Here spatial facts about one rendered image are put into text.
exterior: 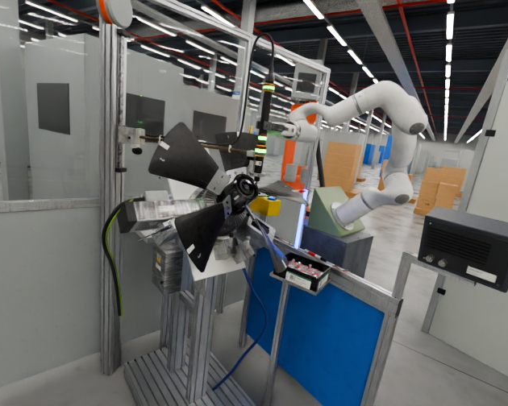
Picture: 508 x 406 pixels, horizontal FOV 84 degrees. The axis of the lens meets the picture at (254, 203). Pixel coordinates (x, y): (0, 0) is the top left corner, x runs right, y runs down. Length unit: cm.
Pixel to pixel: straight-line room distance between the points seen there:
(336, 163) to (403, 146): 784
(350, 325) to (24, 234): 157
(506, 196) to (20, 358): 309
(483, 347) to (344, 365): 151
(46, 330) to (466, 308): 280
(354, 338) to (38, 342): 159
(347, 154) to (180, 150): 825
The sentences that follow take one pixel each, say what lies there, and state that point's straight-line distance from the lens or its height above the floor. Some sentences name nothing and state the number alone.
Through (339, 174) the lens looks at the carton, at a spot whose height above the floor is 62.
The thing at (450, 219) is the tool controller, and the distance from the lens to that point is 114.
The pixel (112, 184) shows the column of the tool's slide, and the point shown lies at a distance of 150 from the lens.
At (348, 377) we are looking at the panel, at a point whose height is 38.
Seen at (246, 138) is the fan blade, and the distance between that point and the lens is 134.
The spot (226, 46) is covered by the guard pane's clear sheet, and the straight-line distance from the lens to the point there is 199.
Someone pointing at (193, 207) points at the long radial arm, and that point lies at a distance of 114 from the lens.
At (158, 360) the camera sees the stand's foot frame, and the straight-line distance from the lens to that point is 197.
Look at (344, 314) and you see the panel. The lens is 148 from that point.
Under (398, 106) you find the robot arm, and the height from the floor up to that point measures 160.
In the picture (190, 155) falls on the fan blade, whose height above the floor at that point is 132.
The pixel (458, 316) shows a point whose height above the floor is 26.
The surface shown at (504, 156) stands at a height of 150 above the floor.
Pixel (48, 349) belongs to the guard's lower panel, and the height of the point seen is 18.
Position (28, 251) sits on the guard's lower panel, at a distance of 172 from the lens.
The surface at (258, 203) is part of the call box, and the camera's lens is 167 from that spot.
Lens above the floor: 141
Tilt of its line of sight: 13 degrees down
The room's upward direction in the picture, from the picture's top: 7 degrees clockwise
